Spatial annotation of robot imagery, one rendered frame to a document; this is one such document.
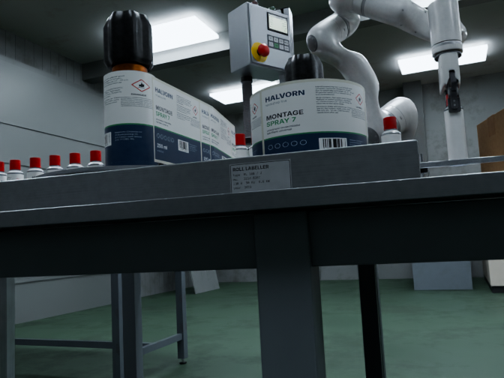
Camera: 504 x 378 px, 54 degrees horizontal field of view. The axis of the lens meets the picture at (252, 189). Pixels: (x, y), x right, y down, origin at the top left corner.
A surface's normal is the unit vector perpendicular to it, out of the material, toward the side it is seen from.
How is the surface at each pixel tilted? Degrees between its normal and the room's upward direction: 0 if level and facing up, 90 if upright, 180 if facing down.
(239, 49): 90
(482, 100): 90
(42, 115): 90
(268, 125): 90
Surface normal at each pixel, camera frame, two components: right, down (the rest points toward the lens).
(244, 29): -0.78, -0.03
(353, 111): 0.66, -0.11
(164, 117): 0.92, -0.09
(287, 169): -0.28, -0.09
